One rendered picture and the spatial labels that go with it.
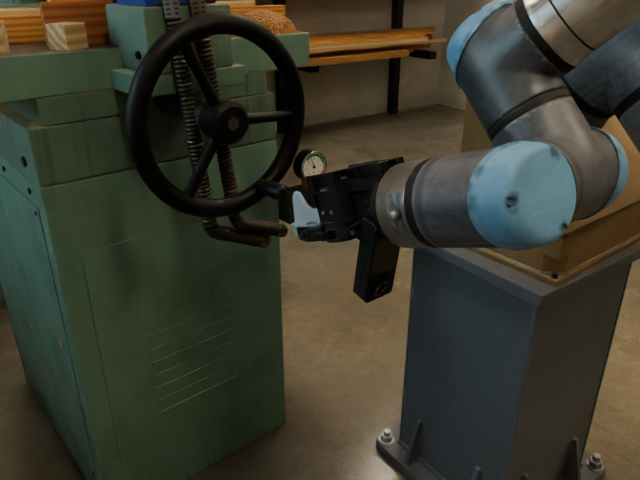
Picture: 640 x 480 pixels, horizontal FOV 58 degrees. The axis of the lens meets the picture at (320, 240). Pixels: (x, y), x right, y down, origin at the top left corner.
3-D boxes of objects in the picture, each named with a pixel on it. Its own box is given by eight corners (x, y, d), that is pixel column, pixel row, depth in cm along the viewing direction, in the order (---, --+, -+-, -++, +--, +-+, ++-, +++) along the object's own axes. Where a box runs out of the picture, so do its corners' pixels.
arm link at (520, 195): (589, 235, 51) (523, 262, 46) (475, 237, 62) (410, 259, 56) (575, 130, 50) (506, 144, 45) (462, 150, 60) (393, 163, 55)
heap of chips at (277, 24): (265, 35, 104) (264, 12, 102) (223, 30, 114) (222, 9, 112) (304, 31, 109) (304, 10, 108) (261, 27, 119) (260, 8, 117)
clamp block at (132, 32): (148, 75, 82) (139, 7, 78) (110, 65, 91) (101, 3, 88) (236, 66, 91) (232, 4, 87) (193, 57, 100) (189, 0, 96)
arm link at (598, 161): (596, 90, 61) (527, 100, 53) (655, 186, 58) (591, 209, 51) (530, 139, 68) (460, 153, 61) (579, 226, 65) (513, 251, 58)
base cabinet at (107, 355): (109, 526, 116) (35, 190, 86) (24, 383, 156) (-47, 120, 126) (288, 423, 142) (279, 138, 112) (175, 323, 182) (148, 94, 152)
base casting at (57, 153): (36, 189, 86) (23, 129, 82) (-46, 120, 126) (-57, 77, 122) (278, 138, 113) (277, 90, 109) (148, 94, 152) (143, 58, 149)
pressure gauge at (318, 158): (302, 195, 113) (301, 154, 109) (290, 190, 115) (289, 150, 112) (327, 188, 116) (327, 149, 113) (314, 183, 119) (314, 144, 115)
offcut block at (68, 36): (70, 47, 88) (66, 21, 87) (89, 48, 87) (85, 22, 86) (50, 50, 84) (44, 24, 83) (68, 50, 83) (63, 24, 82)
